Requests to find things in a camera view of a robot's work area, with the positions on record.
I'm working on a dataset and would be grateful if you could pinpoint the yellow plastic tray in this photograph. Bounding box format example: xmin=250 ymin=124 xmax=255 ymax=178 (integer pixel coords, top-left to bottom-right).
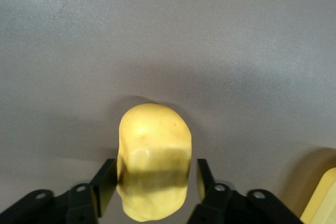
xmin=299 ymin=167 xmax=336 ymax=224

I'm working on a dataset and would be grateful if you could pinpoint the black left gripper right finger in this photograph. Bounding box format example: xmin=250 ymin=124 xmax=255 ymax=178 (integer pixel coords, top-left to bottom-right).
xmin=187 ymin=158 xmax=305 ymax=224

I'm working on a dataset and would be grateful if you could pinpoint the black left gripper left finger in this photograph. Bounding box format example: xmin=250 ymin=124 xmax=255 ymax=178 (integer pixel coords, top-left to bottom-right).
xmin=0 ymin=158 xmax=118 ymax=224

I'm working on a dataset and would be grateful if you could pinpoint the yellow potato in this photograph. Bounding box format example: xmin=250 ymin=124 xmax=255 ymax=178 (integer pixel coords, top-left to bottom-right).
xmin=115 ymin=102 xmax=193 ymax=222

